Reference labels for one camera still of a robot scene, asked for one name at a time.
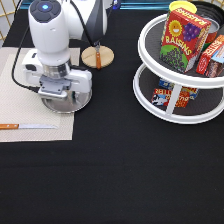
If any round wooden coaster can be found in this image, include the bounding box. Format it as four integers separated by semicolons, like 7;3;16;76
81;46;114;68

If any blue yellow box lower shelf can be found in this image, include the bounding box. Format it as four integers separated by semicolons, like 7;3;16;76
159;79;199;100

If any red butter box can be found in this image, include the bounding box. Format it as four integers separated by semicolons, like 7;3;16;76
196;35;224;78

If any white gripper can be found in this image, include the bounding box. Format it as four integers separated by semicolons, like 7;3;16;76
22;49;92;100

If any yellow lidded container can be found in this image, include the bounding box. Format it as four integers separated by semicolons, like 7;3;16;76
169;1;197;13

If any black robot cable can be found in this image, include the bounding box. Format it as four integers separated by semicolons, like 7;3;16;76
11;0;101;92

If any small box lower shelf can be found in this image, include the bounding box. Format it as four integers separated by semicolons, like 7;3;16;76
151;89;190;108

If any red can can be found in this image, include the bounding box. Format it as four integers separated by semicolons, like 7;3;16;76
203;18;220;49

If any round silver metal plate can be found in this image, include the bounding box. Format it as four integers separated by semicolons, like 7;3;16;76
42;91;92;113

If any wooden handled knife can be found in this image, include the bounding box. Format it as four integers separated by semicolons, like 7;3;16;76
0;124;57;130

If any wooden handled fork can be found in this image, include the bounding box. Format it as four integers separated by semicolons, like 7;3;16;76
95;43;101;70

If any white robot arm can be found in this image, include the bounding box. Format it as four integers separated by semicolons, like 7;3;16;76
22;0;107;99

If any beige woven placemat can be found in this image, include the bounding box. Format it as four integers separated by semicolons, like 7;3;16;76
0;47;74;142

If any white two-tier turntable rack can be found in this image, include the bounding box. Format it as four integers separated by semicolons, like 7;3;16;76
133;14;224;124

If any red raisins box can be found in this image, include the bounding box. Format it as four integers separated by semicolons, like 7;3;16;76
160;8;211;73

